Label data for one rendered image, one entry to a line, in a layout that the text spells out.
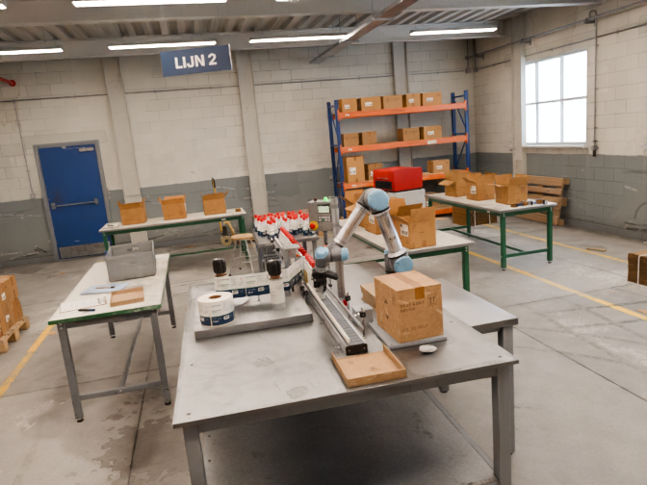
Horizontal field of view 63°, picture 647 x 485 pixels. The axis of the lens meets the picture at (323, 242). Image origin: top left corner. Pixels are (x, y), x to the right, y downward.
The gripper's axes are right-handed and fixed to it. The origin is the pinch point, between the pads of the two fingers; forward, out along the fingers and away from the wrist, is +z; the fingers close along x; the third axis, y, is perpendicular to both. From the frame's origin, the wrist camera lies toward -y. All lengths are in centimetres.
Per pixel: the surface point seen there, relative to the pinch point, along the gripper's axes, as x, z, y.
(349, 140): -644, 277, -211
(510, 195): -264, 155, -316
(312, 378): 85, -37, 26
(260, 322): 20.3, -4.2, 41.8
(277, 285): -1.4, -10.2, 28.0
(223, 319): 16, -7, 62
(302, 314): 19.2, -4.7, 17.0
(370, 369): 86, -38, 0
